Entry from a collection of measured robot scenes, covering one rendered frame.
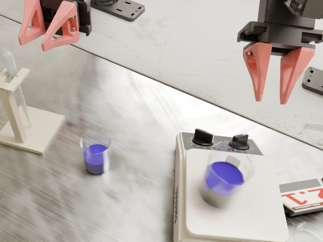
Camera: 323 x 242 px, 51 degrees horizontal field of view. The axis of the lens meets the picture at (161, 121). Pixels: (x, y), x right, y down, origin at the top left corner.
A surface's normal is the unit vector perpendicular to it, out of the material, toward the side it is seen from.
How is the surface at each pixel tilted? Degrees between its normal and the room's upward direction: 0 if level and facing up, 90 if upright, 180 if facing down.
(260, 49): 63
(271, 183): 0
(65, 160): 0
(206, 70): 0
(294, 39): 41
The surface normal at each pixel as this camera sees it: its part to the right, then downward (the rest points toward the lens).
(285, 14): 0.04, 0.00
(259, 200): 0.11, -0.65
